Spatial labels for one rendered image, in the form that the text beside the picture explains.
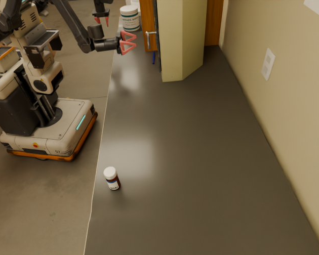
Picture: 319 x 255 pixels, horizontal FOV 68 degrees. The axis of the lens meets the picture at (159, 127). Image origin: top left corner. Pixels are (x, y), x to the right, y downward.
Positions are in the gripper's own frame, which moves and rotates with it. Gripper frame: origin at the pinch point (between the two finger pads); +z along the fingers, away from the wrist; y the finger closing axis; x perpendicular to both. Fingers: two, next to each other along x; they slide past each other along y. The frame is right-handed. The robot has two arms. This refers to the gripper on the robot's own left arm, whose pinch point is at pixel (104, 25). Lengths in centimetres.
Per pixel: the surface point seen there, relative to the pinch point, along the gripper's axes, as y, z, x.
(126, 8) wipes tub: 13.7, 0.6, 28.2
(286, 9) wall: 77, -29, -73
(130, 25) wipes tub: 15.3, 10.5, 23.5
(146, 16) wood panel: 27.7, -6.7, -9.3
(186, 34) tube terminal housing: 47, -10, -44
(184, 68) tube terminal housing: 46, 8, -45
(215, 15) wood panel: 70, -4, -9
